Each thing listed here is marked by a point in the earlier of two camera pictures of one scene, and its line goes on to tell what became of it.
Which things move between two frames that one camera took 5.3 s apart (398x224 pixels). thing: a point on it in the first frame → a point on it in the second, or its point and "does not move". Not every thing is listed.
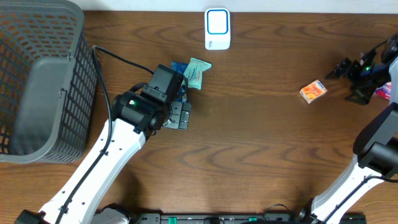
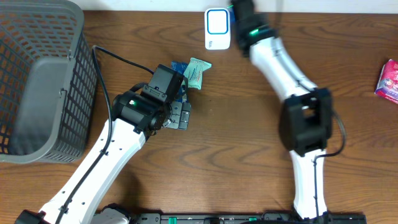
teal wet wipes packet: x=193 y=73 does not move
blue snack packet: x=181 y=68 does not move
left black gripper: x=181 y=115 does not move
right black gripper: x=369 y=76 → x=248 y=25
